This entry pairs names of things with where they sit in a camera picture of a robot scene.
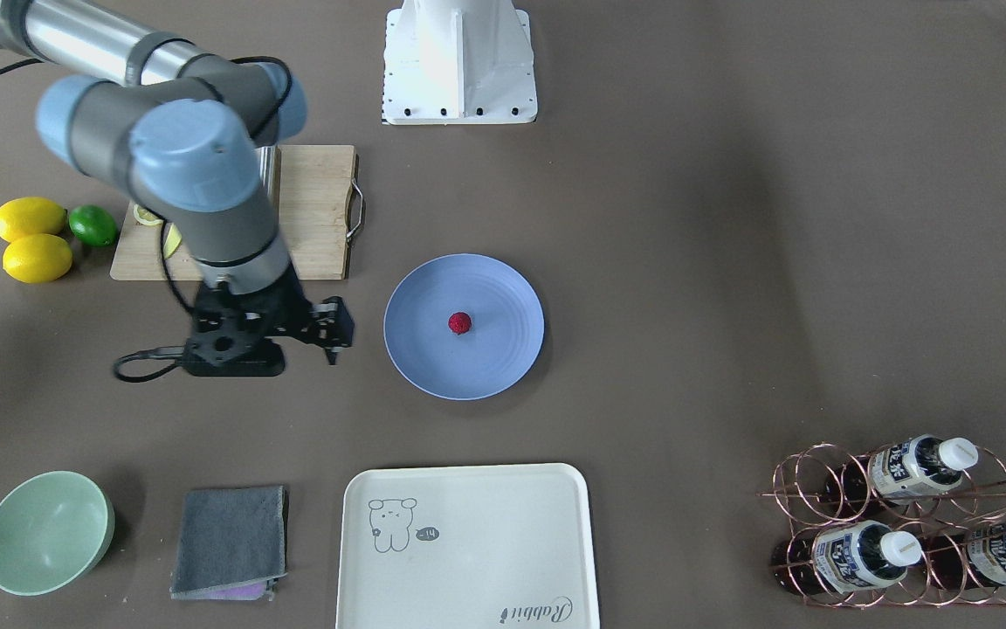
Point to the green lime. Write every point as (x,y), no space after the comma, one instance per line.
(93,226)

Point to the dark bottle white cap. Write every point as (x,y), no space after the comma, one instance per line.
(920,468)

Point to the green bowl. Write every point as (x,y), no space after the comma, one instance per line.
(54,528)

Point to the grey cloth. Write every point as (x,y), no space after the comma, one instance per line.
(231,544)

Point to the wooden cutting board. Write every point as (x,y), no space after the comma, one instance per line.
(320,211)

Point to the copper wire bottle rack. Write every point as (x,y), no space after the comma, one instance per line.
(808,487)

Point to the lemon slices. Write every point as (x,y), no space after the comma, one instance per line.
(170,236)

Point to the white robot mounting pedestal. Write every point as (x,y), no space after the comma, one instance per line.
(458,63)

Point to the blue round plate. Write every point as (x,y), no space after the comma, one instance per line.
(507,327)

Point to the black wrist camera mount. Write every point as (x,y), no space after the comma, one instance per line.
(331,328)

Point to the red strawberry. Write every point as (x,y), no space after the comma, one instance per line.
(459,323)

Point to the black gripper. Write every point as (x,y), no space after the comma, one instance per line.
(329,325)

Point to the yellow lemon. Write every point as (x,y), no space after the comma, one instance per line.
(25,216)
(38,258)

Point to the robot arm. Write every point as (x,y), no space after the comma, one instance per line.
(178,131)

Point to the cream rectangular tray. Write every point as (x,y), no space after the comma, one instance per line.
(503,546)

